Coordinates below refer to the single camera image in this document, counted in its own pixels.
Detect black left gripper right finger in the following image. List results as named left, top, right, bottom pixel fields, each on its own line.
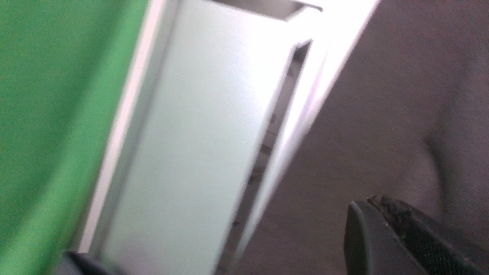
left=344, top=196, right=489, bottom=275

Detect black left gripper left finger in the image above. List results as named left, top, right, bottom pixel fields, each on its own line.
left=57, top=251, right=117, bottom=275

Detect dark gray long-sleeved shirt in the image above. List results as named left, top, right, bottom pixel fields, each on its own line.
left=235, top=0, right=489, bottom=275

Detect green backdrop cloth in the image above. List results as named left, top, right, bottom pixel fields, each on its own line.
left=0, top=0, right=148, bottom=275

